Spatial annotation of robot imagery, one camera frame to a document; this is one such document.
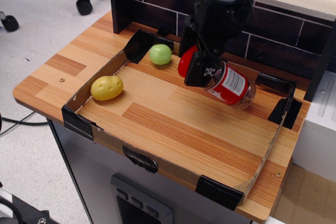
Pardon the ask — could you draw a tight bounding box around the dark brick-pattern backsplash panel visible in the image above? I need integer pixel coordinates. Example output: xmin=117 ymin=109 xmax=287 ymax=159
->
xmin=111 ymin=0 xmax=335 ymax=87

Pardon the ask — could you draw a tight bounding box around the grey control panel with buttons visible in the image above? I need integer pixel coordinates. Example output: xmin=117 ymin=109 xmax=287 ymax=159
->
xmin=110 ymin=175 xmax=174 ymax=224

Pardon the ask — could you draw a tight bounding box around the black chair caster wheel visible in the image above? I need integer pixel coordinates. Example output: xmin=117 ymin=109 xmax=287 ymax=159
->
xmin=0 ymin=11 xmax=19 ymax=32

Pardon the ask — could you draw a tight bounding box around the black floor cable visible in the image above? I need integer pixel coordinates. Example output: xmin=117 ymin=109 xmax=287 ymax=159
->
xmin=0 ymin=111 xmax=49 ymax=137

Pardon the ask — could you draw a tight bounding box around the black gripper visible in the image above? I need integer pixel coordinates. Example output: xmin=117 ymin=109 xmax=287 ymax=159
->
xmin=178 ymin=0 xmax=254 ymax=88

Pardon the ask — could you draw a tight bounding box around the yellow toy potato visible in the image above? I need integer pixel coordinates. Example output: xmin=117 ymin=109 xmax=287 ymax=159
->
xmin=90 ymin=76 xmax=123 ymax=101

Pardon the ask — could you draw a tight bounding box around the white side cabinet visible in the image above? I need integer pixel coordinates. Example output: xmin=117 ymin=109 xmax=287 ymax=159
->
xmin=292 ymin=71 xmax=335 ymax=181

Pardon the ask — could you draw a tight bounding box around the red-capped basil spice bottle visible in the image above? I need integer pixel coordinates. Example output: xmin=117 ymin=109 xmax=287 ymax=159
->
xmin=178 ymin=45 xmax=256 ymax=110

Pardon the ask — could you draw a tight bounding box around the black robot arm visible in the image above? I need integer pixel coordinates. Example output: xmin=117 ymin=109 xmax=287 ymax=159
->
xmin=179 ymin=0 xmax=254 ymax=88

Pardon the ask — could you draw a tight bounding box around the green toy apple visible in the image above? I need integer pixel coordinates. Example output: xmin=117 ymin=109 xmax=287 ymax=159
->
xmin=149 ymin=44 xmax=172 ymax=66

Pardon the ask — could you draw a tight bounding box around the black equipment with screw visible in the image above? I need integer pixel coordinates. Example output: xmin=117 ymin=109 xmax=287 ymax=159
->
xmin=1 ymin=184 xmax=58 ymax=224

